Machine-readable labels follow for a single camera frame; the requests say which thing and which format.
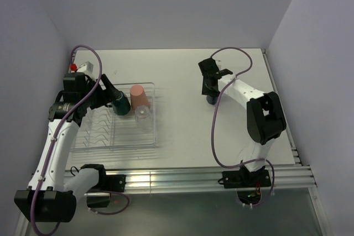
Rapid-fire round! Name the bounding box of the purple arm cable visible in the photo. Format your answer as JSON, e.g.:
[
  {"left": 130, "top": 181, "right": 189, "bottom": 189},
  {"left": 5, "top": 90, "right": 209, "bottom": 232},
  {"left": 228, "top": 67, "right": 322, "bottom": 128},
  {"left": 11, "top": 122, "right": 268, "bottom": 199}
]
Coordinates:
[
  {"left": 211, "top": 47, "right": 275, "bottom": 206},
  {"left": 30, "top": 44, "right": 131, "bottom": 235}
]

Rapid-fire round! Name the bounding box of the pink plastic tumbler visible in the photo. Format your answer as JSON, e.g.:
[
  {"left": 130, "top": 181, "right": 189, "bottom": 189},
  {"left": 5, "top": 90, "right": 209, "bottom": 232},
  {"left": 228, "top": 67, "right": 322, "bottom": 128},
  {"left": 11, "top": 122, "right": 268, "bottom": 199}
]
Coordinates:
[{"left": 130, "top": 85, "right": 150, "bottom": 110}]

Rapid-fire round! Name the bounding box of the dark green ceramic mug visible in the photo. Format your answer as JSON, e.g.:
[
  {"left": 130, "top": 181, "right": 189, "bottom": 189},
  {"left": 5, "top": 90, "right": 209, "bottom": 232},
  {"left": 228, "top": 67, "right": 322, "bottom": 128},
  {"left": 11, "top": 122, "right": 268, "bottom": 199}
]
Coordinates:
[{"left": 111, "top": 91, "right": 131, "bottom": 116}]

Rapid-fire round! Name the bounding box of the aluminium front rail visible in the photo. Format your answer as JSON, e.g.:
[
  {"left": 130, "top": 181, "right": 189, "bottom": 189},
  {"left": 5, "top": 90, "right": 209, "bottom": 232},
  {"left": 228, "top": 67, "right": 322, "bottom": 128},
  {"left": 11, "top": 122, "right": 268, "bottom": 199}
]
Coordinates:
[{"left": 27, "top": 165, "right": 317, "bottom": 198}]

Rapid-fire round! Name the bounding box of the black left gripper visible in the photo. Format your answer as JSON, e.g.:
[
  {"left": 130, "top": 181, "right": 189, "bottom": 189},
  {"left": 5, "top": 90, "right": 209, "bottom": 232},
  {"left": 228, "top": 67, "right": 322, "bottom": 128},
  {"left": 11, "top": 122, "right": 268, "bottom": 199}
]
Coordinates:
[{"left": 80, "top": 74, "right": 121, "bottom": 110}]

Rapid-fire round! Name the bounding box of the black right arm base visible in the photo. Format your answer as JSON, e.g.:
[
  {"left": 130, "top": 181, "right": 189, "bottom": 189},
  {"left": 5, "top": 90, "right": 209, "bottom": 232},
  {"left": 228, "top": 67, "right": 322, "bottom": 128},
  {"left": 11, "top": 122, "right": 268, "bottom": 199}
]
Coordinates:
[{"left": 217, "top": 167, "right": 272, "bottom": 206}]

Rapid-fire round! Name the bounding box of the dark blue ceramic cup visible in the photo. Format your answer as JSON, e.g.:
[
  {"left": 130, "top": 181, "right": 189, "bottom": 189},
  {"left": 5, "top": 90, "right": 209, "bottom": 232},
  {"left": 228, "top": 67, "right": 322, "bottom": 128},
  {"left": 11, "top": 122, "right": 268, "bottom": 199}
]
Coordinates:
[{"left": 206, "top": 95, "right": 218, "bottom": 106}]

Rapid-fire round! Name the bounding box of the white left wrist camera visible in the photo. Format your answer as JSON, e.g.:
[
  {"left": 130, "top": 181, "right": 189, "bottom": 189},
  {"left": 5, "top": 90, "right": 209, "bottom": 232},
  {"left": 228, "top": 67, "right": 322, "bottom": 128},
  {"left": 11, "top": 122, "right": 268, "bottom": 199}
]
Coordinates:
[{"left": 69, "top": 61, "right": 95, "bottom": 80}]

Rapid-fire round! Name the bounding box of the large clear glass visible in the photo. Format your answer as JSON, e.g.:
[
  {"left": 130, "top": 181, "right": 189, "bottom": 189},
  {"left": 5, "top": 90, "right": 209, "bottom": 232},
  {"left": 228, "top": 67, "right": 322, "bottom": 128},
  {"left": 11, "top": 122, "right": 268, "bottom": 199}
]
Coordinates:
[{"left": 134, "top": 105, "right": 153, "bottom": 132}]

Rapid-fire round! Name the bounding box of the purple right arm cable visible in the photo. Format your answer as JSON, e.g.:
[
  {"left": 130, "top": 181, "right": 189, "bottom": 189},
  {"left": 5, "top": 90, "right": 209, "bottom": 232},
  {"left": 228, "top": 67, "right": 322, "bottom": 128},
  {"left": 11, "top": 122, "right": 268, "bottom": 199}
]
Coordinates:
[{"left": 211, "top": 47, "right": 275, "bottom": 206}]

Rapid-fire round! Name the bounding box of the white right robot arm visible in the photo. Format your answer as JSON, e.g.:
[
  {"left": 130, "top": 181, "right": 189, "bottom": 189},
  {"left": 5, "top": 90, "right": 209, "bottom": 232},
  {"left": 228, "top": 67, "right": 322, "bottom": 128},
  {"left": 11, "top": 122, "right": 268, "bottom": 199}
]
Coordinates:
[{"left": 198, "top": 57, "right": 287, "bottom": 186}]

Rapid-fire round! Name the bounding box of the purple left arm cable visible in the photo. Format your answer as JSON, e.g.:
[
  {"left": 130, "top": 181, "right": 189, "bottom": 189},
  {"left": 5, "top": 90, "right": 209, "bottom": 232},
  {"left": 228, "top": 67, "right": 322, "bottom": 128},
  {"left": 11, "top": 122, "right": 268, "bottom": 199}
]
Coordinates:
[{"left": 30, "top": 44, "right": 131, "bottom": 235}]

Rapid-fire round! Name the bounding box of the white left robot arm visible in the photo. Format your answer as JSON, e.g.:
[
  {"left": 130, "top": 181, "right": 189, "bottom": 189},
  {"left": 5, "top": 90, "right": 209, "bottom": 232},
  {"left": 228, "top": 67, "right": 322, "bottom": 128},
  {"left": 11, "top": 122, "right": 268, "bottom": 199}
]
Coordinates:
[{"left": 14, "top": 72, "right": 119, "bottom": 223}]

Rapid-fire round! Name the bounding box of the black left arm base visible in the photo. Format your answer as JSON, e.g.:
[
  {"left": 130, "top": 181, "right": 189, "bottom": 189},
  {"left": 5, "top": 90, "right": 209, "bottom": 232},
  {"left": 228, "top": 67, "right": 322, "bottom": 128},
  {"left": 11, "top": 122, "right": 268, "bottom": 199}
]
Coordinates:
[{"left": 84, "top": 174, "right": 127, "bottom": 212}]

